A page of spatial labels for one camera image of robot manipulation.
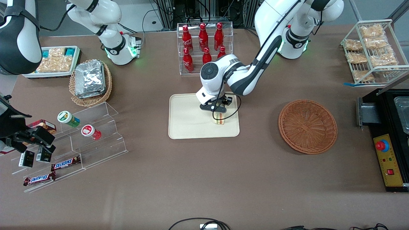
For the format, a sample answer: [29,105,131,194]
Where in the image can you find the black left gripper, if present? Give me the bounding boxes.
[200,95,233,116]

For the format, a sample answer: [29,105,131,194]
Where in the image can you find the clear bag of pastry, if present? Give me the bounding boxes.
[353,70,375,82]
[369,51,399,68]
[346,52,368,65]
[364,36,391,50]
[343,39,363,52]
[359,25,386,38]

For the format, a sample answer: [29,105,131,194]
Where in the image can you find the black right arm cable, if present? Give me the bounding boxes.
[38,4,76,32]

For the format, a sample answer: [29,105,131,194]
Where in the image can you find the clear acrylic stepped stand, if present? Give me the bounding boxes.
[11,102,129,193]

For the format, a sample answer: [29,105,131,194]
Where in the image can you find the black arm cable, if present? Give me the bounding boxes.
[211,0,302,121]
[38,4,76,32]

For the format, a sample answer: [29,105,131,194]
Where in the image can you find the round brown wicker basket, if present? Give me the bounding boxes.
[278,99,338,155]

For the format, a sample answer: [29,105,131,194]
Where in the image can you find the clear acrylic bottle rack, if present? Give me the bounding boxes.
[177,22,234,75]

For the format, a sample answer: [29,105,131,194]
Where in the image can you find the white rectangular snack tray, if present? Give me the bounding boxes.
[22,46,82,79]

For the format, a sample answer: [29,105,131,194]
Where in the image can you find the green cup with white lid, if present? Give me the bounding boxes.
[57,111,81,128]

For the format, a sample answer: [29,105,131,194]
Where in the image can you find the beige plastic tray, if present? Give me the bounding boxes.
[168,93,240,140]

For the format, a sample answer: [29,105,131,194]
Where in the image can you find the small black box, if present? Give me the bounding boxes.
[36,148,52,163]
[19,150,35,168]

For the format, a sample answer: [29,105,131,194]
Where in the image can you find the grey aluminium bar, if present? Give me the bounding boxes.
[376,72,409,96]

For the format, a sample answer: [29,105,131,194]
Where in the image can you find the clear metal pan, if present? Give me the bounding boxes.
[394,96,409,134]

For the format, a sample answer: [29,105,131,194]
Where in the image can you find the clear-wrapped snack pack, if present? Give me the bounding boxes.
[36,57,73,73]
[42,48,76,60]

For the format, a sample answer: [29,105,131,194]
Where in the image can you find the grey metal bracket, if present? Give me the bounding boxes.
[356,97,381,129]

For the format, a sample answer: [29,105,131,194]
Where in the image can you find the light tan wicker basket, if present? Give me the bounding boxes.
[69,59,113,107]

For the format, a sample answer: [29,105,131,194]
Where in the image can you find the black appliance housing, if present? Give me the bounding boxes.
[361,88,409,193]

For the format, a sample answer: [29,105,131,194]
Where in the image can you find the black cables with white adapter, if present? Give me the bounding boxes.
[168,218,231,230]

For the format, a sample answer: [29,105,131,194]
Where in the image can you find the red cup with white lid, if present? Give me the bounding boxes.
[81,125,102,141]

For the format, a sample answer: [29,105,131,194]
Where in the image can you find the aluminium frame structure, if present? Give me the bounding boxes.
[153,0,261,30]

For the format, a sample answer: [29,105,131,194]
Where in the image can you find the brown red carton box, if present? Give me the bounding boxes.
[27,119,57,134]

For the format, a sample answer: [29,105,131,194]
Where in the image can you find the yellow control panel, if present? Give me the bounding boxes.
[373,134,405,187]

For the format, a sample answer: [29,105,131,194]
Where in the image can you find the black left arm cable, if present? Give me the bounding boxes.
[211,0,302,121]

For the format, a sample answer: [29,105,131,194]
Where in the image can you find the thin black cable bundle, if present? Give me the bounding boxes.
[281,223,389,230]

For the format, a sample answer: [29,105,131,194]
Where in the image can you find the silver foil packet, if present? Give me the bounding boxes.
[74,60,106,99]

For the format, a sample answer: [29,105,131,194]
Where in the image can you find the white wire rack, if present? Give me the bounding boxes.
[340,19,409,86]

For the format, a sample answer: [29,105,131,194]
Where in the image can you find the brown chocolate bar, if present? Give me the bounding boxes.
[51,156,81,172]
[23,172,57,186]

